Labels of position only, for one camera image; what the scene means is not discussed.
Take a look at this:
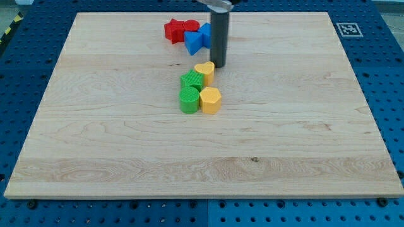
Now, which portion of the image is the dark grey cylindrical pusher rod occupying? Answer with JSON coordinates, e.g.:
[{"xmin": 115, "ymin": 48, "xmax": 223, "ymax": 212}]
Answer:
[{"xmin": 210, "ymin": 6, "xmax": 230, "ymax": 68}]

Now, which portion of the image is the silver metal rod mount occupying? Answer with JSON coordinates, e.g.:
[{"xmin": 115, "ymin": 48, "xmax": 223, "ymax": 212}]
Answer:
[{"xmin": 198, "ymin": 0, "xmax": 234, "ymax": 11}]

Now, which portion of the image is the yellow heart block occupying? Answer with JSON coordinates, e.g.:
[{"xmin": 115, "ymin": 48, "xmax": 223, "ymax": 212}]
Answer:
[{"xmin": 194, "ymin": 61, "xmax": 215, "ymax": 86}]

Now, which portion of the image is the red star block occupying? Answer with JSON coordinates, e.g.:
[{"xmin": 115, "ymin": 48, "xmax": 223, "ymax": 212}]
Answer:
[{"xmin": 164, "ymin": 18, "xmax": 185, "ymax": 44}]

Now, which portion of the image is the green star block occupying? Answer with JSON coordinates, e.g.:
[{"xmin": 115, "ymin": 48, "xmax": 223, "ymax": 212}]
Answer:
[{"xmin": 180, "ymin": 69, "xmax": 205, "ymax": 91}]

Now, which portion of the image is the blue cube block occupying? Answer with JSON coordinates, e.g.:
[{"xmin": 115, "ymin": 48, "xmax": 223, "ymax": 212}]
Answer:
[{"xmin": 198, "ymin": 23, "xmax": 211, "ymax": 49}]

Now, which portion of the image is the blue triangle block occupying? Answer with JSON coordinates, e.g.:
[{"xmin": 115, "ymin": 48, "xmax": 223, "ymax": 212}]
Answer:
[{"xmin": 184, "ymin": 32, "xmax": 203, "ymax": 55}]

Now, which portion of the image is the red cylinder block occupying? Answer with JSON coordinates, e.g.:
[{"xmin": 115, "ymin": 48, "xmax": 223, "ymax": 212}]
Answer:
[{"xmin": 182, "ymin": 20, "xmax": 200, "ymax": 32}]

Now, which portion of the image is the yellow hexagon block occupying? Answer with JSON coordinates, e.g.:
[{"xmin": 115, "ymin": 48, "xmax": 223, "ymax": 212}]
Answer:
[{"xmin": 199, "ymin": 87, "xmax": 222, "ymax": 114}]

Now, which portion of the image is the green cylinder block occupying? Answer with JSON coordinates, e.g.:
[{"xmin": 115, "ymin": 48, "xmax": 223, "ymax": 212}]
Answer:
[{"xmin": 179, "ymin": 86, "xmax": 199, "ymax": 114}]

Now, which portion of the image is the light wooden board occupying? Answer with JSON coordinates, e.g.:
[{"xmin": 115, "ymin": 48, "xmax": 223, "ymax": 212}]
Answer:
[{"xmin": 4, "ymin": 12, "xmax": 403, "ymax": 199}]

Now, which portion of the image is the white fiducial marker tag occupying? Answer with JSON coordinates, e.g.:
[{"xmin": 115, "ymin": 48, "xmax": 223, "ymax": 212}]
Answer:
[{"xmin": 336, "ymin": 22, "xmax": 363, "ymax": 37}]

